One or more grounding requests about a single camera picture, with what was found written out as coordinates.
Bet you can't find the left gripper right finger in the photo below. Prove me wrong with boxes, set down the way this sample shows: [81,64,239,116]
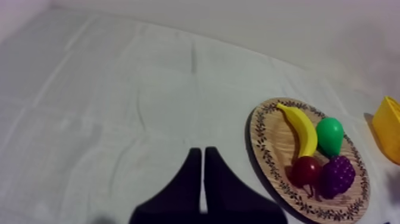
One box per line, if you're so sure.
[203,146,289,224]

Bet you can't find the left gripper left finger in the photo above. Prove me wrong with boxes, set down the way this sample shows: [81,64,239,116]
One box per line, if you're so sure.
[129,147,203,224]

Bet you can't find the round wooden board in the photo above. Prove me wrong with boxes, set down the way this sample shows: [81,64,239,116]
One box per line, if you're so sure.
[249,97,371,224]

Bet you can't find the yellow toy banana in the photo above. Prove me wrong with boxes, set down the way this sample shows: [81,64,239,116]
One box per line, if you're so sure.
[276,102,318,158]

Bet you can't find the yellow plastic basket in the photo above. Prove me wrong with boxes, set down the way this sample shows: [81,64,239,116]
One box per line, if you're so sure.
[371,95,400,166]

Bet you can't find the small red fruit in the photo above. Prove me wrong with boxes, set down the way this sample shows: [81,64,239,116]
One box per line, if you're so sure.
[291,155,323,198]

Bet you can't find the purple toy grapes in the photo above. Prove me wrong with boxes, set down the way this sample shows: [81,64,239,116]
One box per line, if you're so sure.
[320,155,357,199]

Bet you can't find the green toy pear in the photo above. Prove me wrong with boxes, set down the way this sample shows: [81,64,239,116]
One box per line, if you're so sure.
[315,117,345,157]

